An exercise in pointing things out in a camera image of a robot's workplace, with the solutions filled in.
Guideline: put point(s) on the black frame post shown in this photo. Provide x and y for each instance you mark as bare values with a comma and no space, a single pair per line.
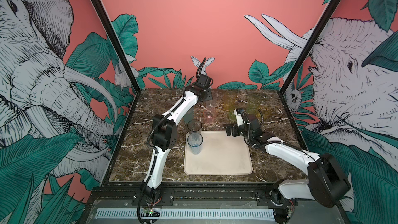
110,31
325,17

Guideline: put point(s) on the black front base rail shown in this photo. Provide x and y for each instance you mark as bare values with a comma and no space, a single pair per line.
263,194

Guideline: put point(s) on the blue plastic cup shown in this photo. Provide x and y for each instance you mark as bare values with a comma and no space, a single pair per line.
195,141

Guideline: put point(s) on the beige plastic tray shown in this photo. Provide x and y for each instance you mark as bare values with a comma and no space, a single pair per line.
220,155

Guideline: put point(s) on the tall green plastic cup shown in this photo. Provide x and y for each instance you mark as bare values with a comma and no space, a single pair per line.
253,104

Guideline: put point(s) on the pink plastic cup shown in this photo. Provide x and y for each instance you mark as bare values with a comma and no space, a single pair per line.
209,115

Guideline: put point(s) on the white vented strip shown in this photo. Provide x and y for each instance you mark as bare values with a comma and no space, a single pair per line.
186,213

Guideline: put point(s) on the dark grey plastic cup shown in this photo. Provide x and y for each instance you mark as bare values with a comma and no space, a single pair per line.
194,126

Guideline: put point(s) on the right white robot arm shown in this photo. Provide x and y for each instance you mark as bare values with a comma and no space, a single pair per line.
326,182

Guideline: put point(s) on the yellow plastic cup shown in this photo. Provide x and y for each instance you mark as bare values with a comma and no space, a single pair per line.
265,113

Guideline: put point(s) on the clear plastic cup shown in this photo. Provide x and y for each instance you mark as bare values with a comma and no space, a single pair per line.
211,104

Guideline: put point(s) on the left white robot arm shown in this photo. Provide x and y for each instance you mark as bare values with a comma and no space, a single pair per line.
164,135

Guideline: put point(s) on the orange plastic cup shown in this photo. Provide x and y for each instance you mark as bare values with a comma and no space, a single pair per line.
229,99

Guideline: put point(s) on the short green plastic cup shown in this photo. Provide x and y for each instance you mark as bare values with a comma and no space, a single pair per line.
231,114

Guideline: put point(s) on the teal frosted plastic cup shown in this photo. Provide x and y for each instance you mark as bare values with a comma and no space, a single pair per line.
189,116

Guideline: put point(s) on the left black frame post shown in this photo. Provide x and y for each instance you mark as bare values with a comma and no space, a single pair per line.
110,31

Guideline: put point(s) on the right black frame post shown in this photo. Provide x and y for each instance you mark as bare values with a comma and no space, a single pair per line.
325,17

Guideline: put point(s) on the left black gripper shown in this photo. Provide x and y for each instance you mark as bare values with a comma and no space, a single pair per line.
209,94

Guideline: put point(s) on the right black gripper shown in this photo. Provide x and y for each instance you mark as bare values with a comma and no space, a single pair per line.
229,130

